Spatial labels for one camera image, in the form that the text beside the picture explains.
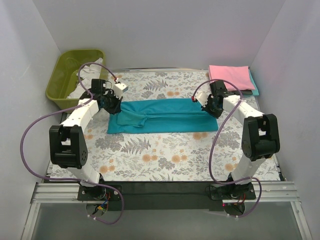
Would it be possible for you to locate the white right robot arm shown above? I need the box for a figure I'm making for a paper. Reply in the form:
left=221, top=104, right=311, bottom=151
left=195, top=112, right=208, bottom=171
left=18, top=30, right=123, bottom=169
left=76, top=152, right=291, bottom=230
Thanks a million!
left=192, top=79, right=280, bottom=199

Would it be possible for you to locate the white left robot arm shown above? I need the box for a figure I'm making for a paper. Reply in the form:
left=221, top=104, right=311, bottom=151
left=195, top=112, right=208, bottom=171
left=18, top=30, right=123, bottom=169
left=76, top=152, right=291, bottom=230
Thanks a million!
left=49, top=79, right=128, bottom=200

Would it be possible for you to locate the white crumpled t shirt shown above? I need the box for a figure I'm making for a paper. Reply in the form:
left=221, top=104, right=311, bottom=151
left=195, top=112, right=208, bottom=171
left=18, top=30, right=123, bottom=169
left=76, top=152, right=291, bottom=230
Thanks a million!
left=66, top=64, right=102, bottom=99

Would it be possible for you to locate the pink folded t shirt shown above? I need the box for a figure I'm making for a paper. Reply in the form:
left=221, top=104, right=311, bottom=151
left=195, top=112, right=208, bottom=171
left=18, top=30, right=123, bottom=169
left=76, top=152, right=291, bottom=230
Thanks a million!
left=208, top=65, right=256, bottom=91

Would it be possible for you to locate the light teal folded t shirt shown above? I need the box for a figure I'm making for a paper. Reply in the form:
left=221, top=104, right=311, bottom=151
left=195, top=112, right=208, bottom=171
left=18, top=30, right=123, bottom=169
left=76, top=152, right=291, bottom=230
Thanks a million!
left=247, top=66, right=260, bottom=97

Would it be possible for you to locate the olive green plastic basket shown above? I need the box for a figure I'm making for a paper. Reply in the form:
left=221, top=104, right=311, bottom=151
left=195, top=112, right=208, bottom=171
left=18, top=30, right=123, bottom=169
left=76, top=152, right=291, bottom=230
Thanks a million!
left=45, top=48, right=106, bottom=110

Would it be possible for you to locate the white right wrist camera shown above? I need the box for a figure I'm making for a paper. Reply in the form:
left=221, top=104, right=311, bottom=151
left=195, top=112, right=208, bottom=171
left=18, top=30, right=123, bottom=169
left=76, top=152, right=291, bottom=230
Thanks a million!
left=191, top=91, right=213, bottom=108

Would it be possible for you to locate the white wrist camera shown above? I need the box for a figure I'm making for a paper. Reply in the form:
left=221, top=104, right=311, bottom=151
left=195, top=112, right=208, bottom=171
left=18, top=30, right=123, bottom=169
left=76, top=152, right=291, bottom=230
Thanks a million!
left=191, top=91, right=213, bottom=108
left=111, top=81, right=129, bottom=99

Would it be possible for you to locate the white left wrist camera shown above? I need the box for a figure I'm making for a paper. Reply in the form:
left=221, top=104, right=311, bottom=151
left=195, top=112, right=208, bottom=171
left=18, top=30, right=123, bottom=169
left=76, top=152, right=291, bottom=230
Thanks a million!
left=111, top=81, right=129, bottom=99

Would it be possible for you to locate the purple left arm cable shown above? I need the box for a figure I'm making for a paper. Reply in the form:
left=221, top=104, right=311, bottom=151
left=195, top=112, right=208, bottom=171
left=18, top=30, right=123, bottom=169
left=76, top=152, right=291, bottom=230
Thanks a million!
left=19, top=62, right=125, bottom=225

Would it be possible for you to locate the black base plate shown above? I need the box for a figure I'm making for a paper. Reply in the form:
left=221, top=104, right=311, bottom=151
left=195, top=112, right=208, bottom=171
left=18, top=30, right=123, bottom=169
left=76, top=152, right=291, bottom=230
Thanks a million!
left=76, top=180, right=257, bottom=212

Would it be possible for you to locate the aluminium front rail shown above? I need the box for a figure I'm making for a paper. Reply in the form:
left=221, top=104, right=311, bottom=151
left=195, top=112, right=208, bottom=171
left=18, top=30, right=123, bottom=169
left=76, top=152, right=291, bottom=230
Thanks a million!
left=31, top=181, right=300, bottom=203

